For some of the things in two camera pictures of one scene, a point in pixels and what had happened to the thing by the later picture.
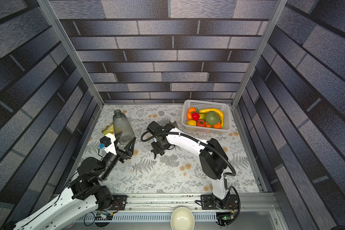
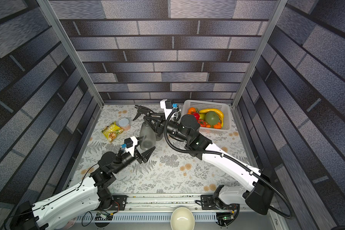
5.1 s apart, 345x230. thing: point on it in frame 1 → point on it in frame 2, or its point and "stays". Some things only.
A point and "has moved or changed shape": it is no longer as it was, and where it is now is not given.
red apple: [195, 116] stays
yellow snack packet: [109, 129] stays
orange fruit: [191, 109] stays
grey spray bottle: [123, 129] has moved or changed shape
